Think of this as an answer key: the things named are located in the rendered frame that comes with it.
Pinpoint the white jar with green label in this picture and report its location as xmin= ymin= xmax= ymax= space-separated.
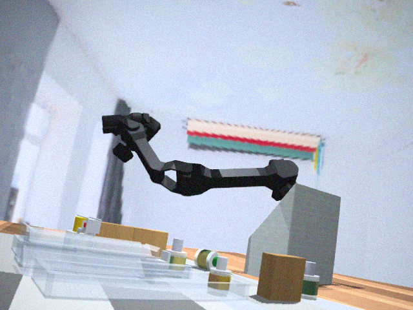
xmin=301 ymin=261 xmax=319 ymax=300
xmin=166 ymin=238 xmax=187 ymax=265

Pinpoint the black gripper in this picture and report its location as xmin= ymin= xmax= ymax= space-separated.
xmin=112 ymin=116 xmax=161 ymax=163

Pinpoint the olive green jar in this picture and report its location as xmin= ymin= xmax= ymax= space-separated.
xmin=194 ymin=249 xmax=221 ymax=271

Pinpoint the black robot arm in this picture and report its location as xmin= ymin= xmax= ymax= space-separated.
xmin=102 ymin=112 xmax=299 ymax=201

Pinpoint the white jar with gold label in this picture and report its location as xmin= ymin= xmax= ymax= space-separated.
xmin=208 ymin=256 xmax=232 ymax=282

